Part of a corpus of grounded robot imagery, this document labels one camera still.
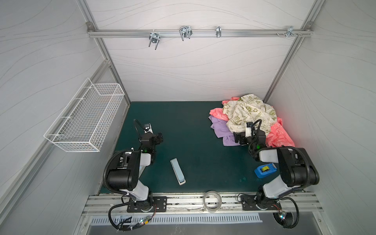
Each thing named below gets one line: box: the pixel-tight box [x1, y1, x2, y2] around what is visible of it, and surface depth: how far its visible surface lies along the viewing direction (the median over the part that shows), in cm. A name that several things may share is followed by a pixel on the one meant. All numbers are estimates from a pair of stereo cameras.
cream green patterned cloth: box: [222, 94, 278, 136], surface depth 100 cm
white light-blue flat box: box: [169, 157, 187, 186], surface depth 84 cm
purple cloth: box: [208, 115, 242, 147], surface depth 103 cm
